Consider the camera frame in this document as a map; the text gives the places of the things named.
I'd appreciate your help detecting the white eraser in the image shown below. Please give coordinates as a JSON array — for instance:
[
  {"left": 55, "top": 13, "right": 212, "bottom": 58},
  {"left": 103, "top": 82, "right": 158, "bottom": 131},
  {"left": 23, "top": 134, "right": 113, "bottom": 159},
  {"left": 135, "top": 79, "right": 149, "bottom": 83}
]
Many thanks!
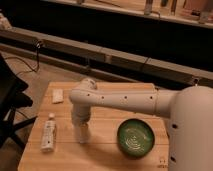
[{"left": 52, "top": 89, "right": 63, "bottom": 104}]

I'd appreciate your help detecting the white ceramic cup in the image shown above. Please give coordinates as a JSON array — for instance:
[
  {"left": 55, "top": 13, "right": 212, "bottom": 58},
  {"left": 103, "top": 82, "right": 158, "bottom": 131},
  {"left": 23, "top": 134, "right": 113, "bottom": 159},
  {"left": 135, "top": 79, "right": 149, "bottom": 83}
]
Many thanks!
[{"left": 76, "top": 126, "right": 90, "bottom": 144}]

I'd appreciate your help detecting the white tube bottle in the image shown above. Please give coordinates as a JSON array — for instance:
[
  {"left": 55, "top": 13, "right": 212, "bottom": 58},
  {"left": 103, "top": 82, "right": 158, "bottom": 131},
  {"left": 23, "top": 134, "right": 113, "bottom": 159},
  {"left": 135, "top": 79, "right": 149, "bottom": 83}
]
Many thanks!
[{"left": 41, "top": 113, "right": 56, "bottom": 152}]

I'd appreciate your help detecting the black cable on floor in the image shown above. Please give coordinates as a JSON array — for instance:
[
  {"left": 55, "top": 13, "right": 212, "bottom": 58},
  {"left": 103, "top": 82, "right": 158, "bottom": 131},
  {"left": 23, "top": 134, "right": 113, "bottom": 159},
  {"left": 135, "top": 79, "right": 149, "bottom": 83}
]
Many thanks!
[{"left": 3, "top": 39, "right": 44, "bottom": 77}]

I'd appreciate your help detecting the black office chair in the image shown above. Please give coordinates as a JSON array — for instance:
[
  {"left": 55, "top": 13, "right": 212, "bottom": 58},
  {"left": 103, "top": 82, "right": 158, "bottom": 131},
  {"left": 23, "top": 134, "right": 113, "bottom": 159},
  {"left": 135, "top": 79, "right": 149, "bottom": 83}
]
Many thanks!
[{"left": 0, "top": 53, "right": 36, "bottom": 149}]

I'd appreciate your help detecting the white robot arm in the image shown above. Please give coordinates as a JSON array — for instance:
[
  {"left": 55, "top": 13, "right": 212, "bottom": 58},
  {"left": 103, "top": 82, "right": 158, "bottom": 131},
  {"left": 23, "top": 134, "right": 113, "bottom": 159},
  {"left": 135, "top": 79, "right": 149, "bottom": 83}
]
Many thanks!
[{"left": 69, "top": 78, "right": 213, "bottom": 171}]

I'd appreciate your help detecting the green ceramic bowl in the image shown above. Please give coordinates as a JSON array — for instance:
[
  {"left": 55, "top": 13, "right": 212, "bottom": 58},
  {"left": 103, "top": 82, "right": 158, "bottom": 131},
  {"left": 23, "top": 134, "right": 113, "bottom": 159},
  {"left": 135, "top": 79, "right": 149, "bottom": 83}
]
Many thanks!
[{"left": 117, "top": 118, "right": 155, "bottom": 158}]

